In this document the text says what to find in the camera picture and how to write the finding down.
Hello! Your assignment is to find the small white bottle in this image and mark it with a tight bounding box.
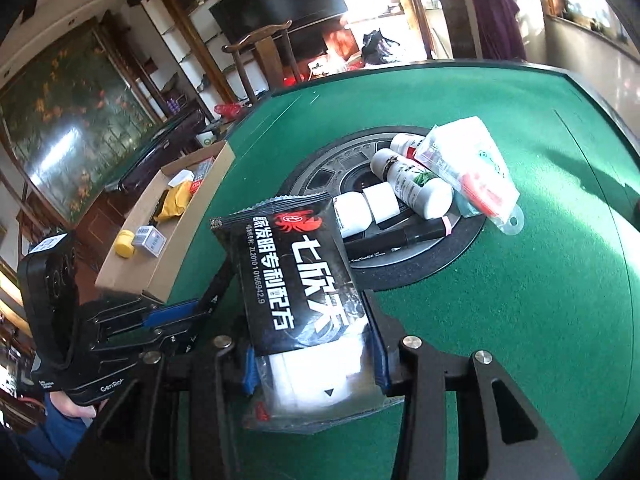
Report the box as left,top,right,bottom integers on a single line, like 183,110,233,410
332,194,374,239

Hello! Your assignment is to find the white bottle green label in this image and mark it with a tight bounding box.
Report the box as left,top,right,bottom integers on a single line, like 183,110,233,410
371,149,454,220

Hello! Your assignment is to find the small white barcode box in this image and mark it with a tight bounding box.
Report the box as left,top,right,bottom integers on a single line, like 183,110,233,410
132,226,167,256

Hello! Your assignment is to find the yellow round jar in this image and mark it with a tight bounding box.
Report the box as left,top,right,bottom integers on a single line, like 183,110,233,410
114,230,137,259

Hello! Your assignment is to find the clear package red item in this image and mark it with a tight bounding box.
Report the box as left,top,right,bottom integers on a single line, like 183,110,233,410
414,142,524,237

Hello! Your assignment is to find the grey red glue box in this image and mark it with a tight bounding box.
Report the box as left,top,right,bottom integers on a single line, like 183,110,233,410
190,157,217,194

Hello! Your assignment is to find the purple cloth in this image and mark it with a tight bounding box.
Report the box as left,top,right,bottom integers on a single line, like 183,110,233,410
467,0,529,61

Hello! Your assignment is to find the wooden chair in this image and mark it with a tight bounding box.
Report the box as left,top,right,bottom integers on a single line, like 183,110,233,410
222,20,306,106
401,0,528,61

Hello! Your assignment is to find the black marker pink end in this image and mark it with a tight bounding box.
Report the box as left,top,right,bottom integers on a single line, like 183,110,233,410
344,212,458,261

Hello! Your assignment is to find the yellow snack packet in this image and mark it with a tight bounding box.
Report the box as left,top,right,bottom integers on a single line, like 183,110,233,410
152,180,195,224

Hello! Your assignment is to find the black snack packet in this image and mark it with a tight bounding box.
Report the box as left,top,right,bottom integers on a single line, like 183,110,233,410
210,191,373,358

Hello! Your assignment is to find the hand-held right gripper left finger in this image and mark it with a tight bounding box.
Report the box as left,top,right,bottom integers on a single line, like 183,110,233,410
65,335,261,480

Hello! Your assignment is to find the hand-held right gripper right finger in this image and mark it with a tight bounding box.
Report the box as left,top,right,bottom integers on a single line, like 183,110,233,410
362,290,581,480

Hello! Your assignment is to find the round table control panel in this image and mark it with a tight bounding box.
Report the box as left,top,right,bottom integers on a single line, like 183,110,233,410
276,127,486,291

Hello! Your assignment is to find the large flower painting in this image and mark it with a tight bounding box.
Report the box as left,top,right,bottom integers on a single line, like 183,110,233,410
0,25,166,226

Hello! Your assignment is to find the red plastic bag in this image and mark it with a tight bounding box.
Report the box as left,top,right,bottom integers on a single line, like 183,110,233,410
214,101,251,121

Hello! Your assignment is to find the brown cardboard box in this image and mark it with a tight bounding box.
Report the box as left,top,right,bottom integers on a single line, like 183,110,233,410
95,140,236,306

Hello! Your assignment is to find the person's left forearm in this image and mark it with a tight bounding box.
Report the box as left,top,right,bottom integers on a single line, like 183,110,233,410
10,391,101,480

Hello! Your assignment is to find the black flat television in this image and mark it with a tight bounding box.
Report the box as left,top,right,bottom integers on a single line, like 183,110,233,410
209,0,349,58

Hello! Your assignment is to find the dark mahjong table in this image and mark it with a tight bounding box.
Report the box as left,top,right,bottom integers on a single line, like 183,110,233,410
102,107,208,193

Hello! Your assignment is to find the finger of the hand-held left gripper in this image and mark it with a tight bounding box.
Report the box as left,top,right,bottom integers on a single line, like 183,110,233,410
160,260,241,356
92,296,203,342

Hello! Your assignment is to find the wooden shelf unit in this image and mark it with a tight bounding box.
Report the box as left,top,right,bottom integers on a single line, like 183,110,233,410
140,0,261,126

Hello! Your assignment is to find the clear plastic white packet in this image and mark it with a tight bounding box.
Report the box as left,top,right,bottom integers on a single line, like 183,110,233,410
242,327,407,436

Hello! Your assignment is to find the black plastic bag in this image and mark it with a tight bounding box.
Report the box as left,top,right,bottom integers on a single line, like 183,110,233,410
361,30,401,66

